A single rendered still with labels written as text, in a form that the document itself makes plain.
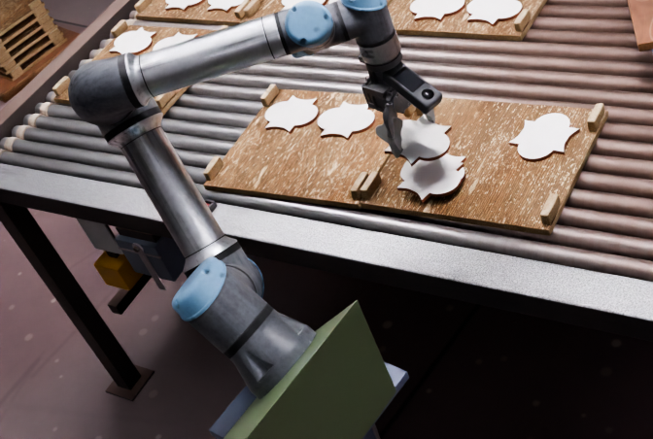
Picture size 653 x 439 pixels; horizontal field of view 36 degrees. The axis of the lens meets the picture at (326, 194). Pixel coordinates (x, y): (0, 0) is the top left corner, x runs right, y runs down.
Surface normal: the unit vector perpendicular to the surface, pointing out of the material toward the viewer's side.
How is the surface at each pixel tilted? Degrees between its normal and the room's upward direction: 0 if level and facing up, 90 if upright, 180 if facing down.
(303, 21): 55
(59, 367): 0
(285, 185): 0
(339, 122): 0
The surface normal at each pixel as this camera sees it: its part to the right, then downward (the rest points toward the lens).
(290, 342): 0.14, -0.60
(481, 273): -0.30, -0.72
